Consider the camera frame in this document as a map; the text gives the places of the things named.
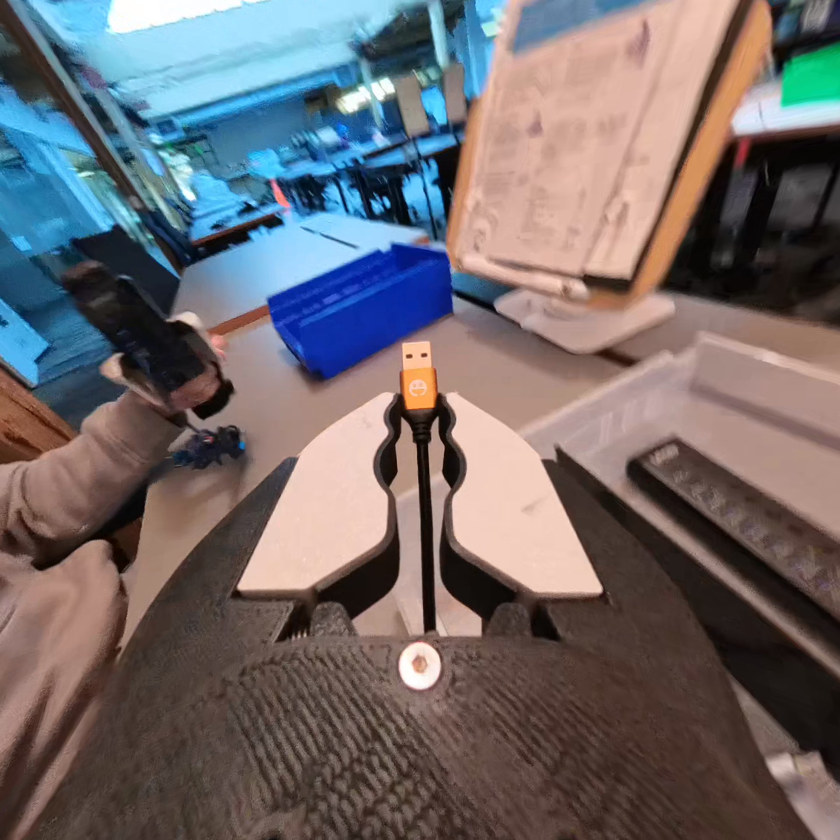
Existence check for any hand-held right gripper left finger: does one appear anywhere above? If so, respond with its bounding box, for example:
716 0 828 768
235 392 401 619

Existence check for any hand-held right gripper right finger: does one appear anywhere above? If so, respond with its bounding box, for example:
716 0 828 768
438 392 605 622

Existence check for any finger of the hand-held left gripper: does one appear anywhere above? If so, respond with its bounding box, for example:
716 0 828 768
167 311 227 352
98 353 144 400

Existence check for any small black labelled USB hub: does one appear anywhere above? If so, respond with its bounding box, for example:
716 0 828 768
62 259 221 421

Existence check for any black red wire bundle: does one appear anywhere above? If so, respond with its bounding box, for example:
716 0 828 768
172 425 248 471

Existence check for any orange plug USB cable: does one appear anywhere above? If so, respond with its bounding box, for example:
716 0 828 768
399 341 439 634

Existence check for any blue plastic bin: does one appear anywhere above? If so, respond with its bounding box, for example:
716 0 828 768
268 243 455 380

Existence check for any clear plastic bin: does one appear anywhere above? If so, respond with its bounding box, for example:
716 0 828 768
521 331 840 840

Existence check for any person's left forearm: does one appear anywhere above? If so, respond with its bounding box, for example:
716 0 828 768
0 387 193 567

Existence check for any white desk with wooden edge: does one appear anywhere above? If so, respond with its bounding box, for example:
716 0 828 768
172 211 431 336

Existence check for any light grey desk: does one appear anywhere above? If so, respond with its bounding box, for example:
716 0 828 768
121 289 840 644

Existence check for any wooden pillar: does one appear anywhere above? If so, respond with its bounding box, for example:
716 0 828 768
0 367 78 463

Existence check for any long background table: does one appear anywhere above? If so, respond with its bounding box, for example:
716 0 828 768
276 131 462 224

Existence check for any person's grey hoodie torso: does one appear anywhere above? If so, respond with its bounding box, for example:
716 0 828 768
0 538 130 840

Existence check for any white sign board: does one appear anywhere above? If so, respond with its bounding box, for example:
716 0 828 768
394 72 431 140
443 62 469 130

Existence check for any wooden document board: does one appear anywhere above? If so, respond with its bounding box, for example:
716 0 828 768
446 0 774 311

